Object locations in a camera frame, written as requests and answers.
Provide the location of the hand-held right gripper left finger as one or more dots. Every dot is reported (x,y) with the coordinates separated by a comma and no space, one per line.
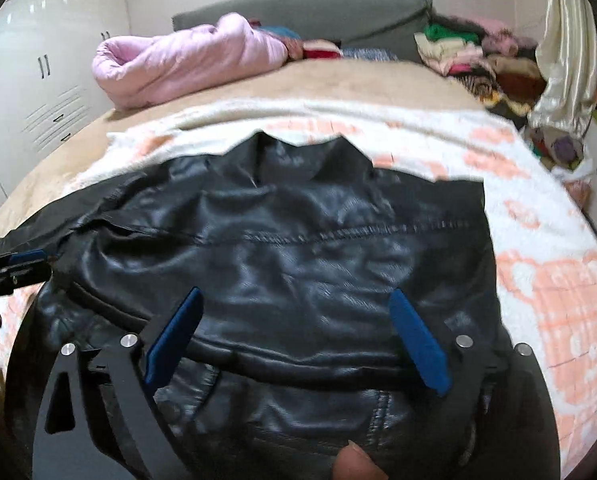
(171,340)

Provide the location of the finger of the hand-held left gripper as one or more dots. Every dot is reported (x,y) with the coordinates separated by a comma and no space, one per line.
(26,257)
(26,277)

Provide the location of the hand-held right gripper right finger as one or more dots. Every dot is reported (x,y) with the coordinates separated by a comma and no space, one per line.
(418,340)

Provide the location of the black leather jacket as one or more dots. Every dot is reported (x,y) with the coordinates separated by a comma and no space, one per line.
(288,260)

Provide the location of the pile of folded clothes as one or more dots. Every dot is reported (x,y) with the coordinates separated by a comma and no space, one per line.
(483,65)

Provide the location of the person's right hand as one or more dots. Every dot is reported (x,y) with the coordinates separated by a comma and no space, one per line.
(361,462)

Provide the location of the white and orange printed blanket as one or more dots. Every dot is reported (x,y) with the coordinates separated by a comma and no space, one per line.
(543,270)

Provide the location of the white wardrobe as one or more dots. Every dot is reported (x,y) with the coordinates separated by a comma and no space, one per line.
(43,40)

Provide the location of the purple floral cloth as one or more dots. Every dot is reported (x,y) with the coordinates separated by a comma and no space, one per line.
(561,147)

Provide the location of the pink quilted duvet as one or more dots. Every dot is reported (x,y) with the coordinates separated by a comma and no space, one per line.
(178,65)

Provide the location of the beige bed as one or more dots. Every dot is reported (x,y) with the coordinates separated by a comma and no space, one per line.
(328,80)

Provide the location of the blue patterned cloth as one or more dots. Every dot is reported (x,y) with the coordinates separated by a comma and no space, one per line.
(371,54)

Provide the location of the red cloth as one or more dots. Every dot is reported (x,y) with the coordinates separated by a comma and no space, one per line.
(322,50)

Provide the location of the cream satin curtain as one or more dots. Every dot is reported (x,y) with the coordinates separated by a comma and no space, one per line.
(568,50)

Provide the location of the teal cloth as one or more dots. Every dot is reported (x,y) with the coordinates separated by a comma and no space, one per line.
(283,32)

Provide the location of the grey headboard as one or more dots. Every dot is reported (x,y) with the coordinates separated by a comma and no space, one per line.
(328,15)

